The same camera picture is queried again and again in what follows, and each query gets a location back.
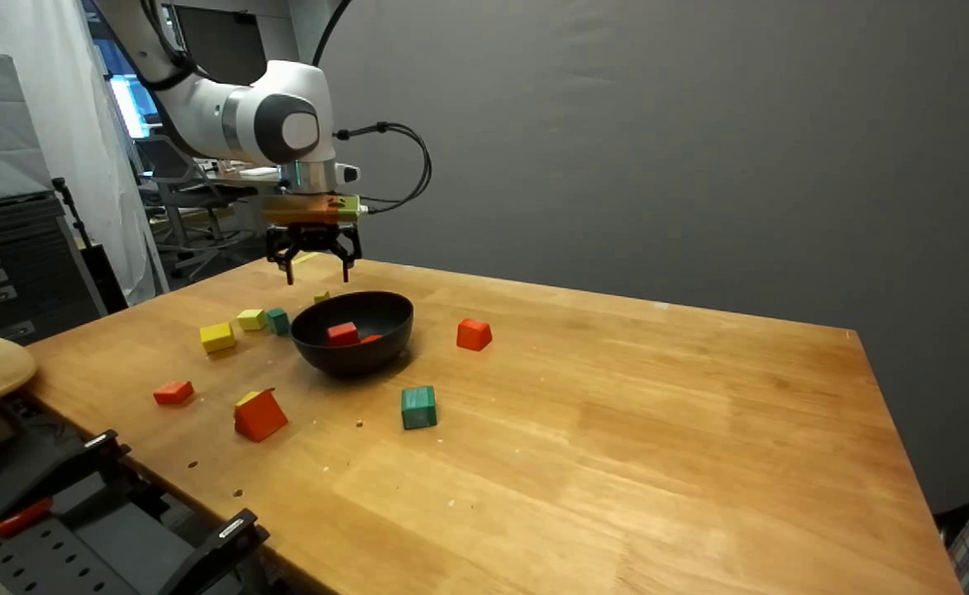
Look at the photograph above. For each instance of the large orange-red wooden block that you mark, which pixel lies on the large orange-red wooden block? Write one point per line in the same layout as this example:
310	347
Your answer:
261	420

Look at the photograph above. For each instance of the red wooden cube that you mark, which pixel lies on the red wooden cube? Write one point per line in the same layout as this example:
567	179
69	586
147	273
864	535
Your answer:
475	334
342	330

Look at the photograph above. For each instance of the black bowl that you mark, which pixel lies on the black bowl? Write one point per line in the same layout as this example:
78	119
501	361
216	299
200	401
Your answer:
351	361

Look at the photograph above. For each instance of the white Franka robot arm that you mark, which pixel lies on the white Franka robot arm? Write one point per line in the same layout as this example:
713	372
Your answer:
229	110

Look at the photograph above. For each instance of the large yellow wooden block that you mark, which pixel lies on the large yellow wooden block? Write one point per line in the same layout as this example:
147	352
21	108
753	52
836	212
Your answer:
216	339

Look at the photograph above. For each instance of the black pole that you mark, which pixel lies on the black pole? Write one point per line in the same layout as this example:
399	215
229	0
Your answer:
89	258

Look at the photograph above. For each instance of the green wooden block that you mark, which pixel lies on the green wooden block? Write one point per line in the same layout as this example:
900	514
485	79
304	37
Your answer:
418	406
276	321

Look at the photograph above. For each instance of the black equipment case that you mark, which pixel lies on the black equipment case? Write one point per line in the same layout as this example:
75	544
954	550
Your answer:
21	265

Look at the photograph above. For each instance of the black perforated mounting board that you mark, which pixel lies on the black perforated mounting board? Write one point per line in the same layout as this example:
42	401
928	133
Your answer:
55	563

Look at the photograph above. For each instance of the wrist mounted camera box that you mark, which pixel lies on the wrist mounted camera box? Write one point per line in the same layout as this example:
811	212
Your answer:
304	210

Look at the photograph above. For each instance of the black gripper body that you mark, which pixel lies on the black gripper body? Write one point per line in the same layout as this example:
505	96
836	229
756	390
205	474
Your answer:
314	236

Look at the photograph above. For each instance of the dark flat panel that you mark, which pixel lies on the dark flat panel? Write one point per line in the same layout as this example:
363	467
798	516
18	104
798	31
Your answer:
223	44

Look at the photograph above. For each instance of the grey photo backdrop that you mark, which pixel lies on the grey photo backdrop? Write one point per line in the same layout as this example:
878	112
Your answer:
670	142

